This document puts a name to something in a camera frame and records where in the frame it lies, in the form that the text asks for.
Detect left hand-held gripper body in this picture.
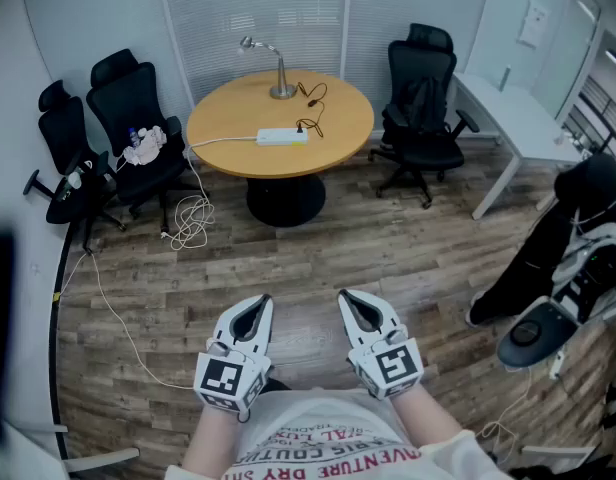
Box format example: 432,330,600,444
193,340,273,417

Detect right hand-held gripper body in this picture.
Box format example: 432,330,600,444
346,327,424,400

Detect white power strip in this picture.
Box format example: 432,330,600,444
256,127,310,147

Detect black cable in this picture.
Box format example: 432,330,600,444
294,81,329,139

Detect silver desk lamp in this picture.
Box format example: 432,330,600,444
239,35,298,101

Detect person's left forearm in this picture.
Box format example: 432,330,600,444
180,401,254,480

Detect person's right forearm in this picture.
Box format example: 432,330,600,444
387,381,464,444

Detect white desk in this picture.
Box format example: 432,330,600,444
450,71,597,221

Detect person's white printed shirt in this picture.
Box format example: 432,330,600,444
165,387,514,480

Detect grey device with black disc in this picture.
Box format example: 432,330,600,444
496,296,579,369

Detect white metal furniture foot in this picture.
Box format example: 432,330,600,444
62,446,141,473
520,444,597,462

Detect grey and white equipment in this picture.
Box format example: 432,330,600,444
552,215,616,325

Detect round wooden table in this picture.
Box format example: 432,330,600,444
186,70,376,228

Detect black panel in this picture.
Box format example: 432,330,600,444
0,232,17,444

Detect black office chair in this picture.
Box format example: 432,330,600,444
368,22,482,210
86,48,209,234
22,79,127,254

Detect white window blinds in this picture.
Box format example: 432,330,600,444
160,0,492,119

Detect glass door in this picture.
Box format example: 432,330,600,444
530,0,604,122

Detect white paper notice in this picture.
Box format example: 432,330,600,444
516,0,550,49

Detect thin white floor cable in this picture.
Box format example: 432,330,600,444
60,250,195,392
475,365,535,467

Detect white power strip cable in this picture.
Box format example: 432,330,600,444
160,136,259,252

